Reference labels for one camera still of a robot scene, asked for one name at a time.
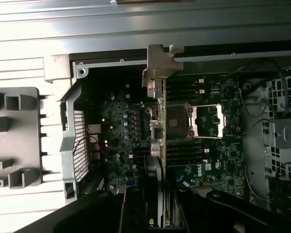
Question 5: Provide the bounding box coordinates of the green motherboard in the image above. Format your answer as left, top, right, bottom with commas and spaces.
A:
86, 77, 248, 202

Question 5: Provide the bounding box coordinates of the black open PC case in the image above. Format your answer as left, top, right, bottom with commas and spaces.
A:
42, 45, 291, 219

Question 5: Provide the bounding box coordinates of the metal socket cover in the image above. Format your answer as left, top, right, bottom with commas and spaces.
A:
190, 102, 228, 139

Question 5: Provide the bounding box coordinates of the CPU socket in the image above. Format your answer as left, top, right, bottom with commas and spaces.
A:
165, 101, 195, 141

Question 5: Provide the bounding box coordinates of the metal disk bay cage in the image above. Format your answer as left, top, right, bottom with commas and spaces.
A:
241, 69, 291, 212

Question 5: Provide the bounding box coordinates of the grey parts rack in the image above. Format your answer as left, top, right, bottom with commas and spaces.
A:
0, 86, 43, 190

